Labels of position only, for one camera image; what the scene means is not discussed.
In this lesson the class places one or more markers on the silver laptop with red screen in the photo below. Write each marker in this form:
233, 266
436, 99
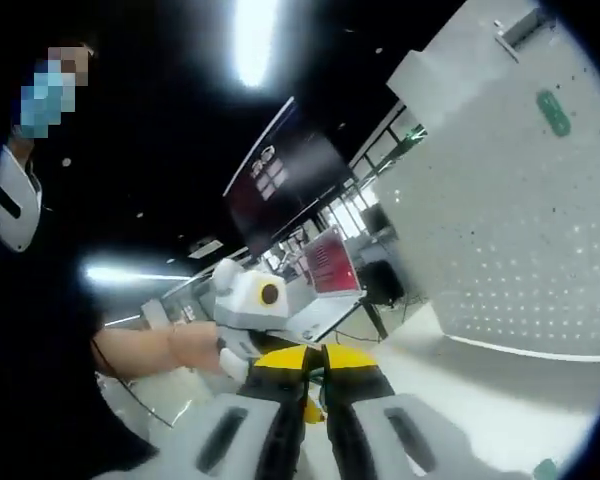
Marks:
325, 285

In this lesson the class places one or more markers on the black office chair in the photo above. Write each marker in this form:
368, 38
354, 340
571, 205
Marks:
382, 282

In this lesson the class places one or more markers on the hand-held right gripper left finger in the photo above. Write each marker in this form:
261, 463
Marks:
280, 425

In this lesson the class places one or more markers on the person's dark clothed body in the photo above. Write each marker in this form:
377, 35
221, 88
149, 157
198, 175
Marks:
40, 375

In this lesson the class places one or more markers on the white chest-worn device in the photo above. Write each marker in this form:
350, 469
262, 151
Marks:
12, 200

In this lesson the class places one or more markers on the white perforated mounting plate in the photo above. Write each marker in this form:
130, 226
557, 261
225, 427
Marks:
505, 225

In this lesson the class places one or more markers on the large dark display screen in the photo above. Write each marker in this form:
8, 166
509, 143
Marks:
290, 180

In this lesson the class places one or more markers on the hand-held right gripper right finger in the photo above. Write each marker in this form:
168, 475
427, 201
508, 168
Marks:
360, 425

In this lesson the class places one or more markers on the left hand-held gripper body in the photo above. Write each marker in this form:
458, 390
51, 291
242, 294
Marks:
245, 305

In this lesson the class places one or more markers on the white ceiling light strip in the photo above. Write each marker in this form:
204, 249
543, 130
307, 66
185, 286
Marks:
130, 274
254, 40

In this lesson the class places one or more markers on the person's left hand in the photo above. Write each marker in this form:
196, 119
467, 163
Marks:
195, 347

